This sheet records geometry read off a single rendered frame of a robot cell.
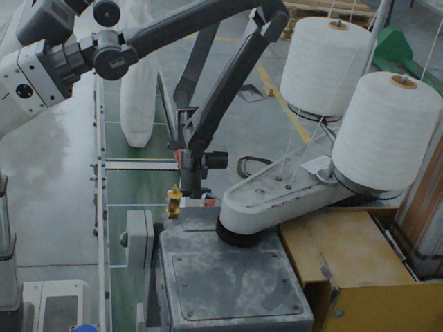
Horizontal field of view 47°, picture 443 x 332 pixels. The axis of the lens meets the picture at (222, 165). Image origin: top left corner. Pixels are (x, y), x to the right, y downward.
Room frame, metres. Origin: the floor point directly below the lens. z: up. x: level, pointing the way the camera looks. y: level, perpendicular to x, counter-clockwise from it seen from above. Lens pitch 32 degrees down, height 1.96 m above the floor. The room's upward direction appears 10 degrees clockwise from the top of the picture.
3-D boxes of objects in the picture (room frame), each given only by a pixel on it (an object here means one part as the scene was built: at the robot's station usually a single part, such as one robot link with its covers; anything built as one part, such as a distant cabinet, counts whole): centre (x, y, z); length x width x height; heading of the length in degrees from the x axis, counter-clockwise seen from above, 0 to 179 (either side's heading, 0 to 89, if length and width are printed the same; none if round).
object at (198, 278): (0.69, -0.04, 1.21); 0.30 x 0.25 x 0.30; 17
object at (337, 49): (1.01, -0.17, 1.61); 0.17 x 0.17 x 0.17
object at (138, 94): (2.75, 0.56, 0.74); 0.47 x 0.22 x 0.72; 15
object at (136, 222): (0.75, 0.13, 1.29); 0.08 x 0.05 x 0.09; 17
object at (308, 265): (0.78, -0.17, 1.26); 0.22 x 0.05 x 0.16; 17
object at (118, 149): (3.44, 0.77, 0.34); 2.21 x 0.39 x 0.09; 17
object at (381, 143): (0.76, -0.25, 1.61); 0.15 x 0.14 x 0.17; 17
